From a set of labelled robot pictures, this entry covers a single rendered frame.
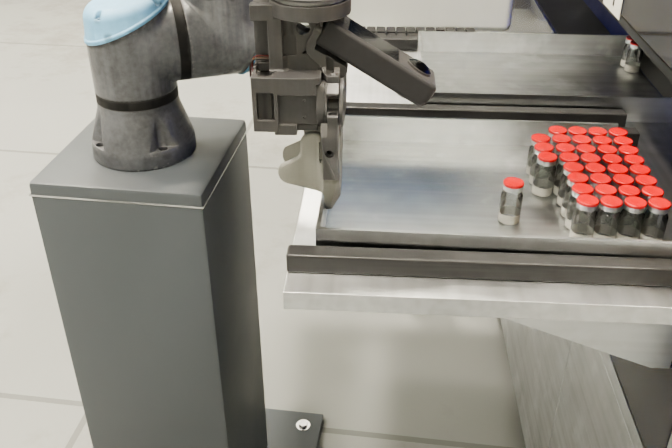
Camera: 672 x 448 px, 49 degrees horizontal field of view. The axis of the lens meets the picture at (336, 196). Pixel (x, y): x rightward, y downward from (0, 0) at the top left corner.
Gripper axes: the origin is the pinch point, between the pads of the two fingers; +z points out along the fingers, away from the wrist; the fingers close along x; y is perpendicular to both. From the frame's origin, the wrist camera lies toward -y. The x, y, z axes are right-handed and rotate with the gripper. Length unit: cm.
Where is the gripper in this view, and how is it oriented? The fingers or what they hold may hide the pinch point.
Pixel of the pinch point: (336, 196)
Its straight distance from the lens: 73.3
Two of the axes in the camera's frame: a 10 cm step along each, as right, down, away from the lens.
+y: -10.0, -0.2, 0.6
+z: 0.1, 8.6, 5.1
